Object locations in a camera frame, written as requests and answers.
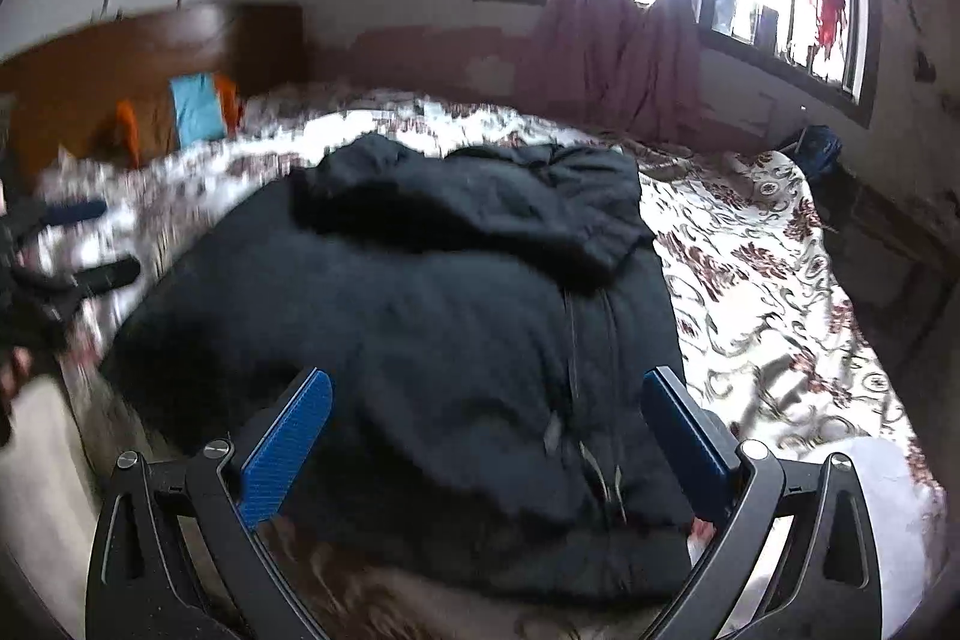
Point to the pink curtain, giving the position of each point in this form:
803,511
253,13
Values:
675,63
592,55

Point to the floral blanket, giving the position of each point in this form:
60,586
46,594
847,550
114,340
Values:
750,310

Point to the person's left hand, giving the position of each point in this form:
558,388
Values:
13,374

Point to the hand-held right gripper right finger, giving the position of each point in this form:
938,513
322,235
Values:
686,452

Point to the wooden headboard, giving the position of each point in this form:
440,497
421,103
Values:
112,55

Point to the black padded jacket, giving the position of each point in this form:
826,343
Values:
420,347

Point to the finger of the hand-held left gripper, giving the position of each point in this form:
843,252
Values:
75,212
105,276

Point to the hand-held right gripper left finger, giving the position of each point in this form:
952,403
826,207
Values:
289,452

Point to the red hanging garment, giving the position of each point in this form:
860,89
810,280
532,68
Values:
829,6

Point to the blue bag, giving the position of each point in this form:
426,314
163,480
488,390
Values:
817,149

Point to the orange brown blue pillow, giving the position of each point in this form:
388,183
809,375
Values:
191,111

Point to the wooden side table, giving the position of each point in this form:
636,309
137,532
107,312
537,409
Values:
885,242

